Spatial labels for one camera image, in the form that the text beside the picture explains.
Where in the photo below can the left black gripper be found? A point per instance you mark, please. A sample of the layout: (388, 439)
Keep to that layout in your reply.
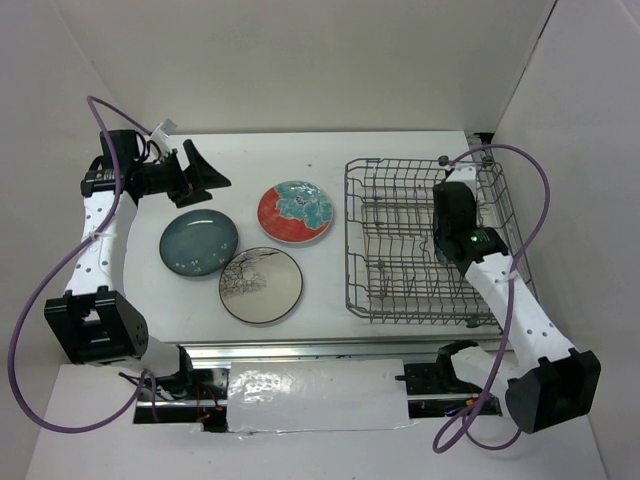
(201, 175)

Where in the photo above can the dark teal plate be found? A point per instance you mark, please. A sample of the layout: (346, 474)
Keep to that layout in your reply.
(440, 235)

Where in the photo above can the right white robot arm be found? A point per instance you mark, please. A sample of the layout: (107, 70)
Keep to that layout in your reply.
(551, 382)

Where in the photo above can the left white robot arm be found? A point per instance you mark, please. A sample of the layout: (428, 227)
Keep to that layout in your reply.
(93, 321)

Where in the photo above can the teal plate white flowers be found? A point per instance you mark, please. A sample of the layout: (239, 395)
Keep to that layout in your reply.
(198, 243)

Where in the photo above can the red plate blue flower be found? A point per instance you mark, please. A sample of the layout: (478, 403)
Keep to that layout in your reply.
(295, 212)

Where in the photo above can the cream plate tree pattern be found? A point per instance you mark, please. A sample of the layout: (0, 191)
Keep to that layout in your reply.
(261, 285)

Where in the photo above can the grey wire dish rack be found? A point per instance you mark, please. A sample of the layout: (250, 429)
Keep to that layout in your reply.
(392, 273)

